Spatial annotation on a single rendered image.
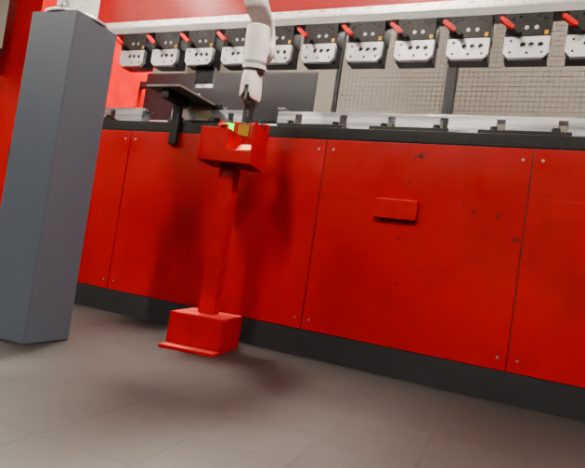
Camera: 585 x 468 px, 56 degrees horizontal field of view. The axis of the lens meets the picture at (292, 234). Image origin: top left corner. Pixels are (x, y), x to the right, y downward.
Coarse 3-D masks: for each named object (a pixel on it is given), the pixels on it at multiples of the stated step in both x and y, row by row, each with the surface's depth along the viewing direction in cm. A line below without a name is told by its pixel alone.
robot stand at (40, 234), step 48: (48, 48) 166; (96, 48) 172; (48, 96) 164; (96, 96) 174; (48, 144) 162; (96, 144) 177; (48, 192) 161; (0, 240) 166; (48, 240) 164; (0, 288) 164; (48, 288) 166; (0, 336) 163; (48, 336) 168
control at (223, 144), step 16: (208, 128) 194; (224, 128) 193; (256, 128) 192; (208, 144) 194; (224, 144) 192; (240, 144) 204; (256, 144) 194; (208, 160) 194; (224, 160) 192; (240, 160) 190; (256, 160) 196
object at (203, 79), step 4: (200, 68) 256; (204, 68) 255; (208, 68) 254; (212, 68) 253; (196, 72) 257; (200, 72) 256; (204, 72) 255; (208, 72) 254; (212, 72) 253; (196, 76) 256; (200, 76) 255; (204, 76) 254; (208, 76) 253; (212, 76) 253; (196, 80) 256; (200, 80) 255; (204, 80) 254; (208, 80) 253; (212, 80) 252; (196, 84) 257; (200, 84) 256; (204, 84) 255; (208, 84) 254; (212, 84) 253
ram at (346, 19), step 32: (128, 0) 275; (160, 0) 266; (192, 0) 258; (224, 0) 250; (288, 0) 236; (320, 0) 229; (352, 0) 223; (384, 0) 217; (416, 0) 212; (448, 0) 207; (128, 32) 273; (224, 32) 253
